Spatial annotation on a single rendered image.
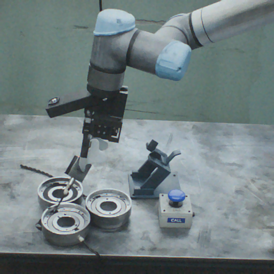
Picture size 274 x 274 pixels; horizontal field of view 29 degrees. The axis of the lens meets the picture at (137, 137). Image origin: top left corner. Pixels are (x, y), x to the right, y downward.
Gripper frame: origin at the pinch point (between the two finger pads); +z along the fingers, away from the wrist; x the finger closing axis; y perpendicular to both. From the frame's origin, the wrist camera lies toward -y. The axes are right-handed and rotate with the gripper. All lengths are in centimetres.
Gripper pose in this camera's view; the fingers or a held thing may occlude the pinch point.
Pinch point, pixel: (81, 161)
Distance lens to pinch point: 120.1
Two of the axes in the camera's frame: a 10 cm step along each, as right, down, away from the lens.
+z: -1.9, 8.4, 5.1
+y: 9.8, 1.6, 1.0
